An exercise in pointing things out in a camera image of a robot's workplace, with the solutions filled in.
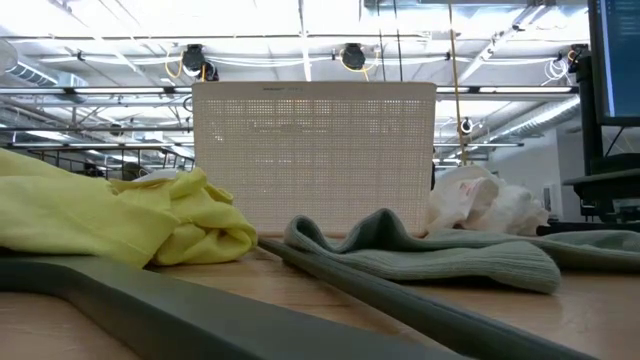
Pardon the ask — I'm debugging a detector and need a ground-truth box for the sage green ribbed cloth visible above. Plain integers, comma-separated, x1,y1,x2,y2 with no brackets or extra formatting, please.
283,208,640,295

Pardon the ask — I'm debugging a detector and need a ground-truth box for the white perforated plastic basket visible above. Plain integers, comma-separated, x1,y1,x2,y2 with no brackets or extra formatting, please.
191,81,439,237

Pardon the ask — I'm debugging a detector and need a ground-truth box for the white cloth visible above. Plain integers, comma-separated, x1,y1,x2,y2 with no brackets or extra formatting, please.
424,164,550,237

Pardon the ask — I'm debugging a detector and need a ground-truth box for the long ceiling light bar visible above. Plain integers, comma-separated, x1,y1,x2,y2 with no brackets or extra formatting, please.
0,84,581,97

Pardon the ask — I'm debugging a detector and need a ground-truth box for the yellow cloth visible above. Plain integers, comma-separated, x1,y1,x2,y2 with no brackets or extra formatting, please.
0,148,259,269

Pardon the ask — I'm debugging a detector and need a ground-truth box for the computer monitor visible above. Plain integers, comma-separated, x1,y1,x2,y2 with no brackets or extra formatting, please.
587,0,640,127

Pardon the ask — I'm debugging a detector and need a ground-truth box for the black ceiling cord reel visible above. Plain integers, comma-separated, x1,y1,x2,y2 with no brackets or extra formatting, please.
180,43,207,74
341,43,367,71

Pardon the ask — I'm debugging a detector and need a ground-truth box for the dark grey V-shaped bracket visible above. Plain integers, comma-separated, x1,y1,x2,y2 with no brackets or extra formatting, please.
0,238,601,360

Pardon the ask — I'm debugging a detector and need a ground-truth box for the silver ventilation duct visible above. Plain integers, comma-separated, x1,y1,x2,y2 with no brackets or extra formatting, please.
469,94,581,146
0,59,89,104

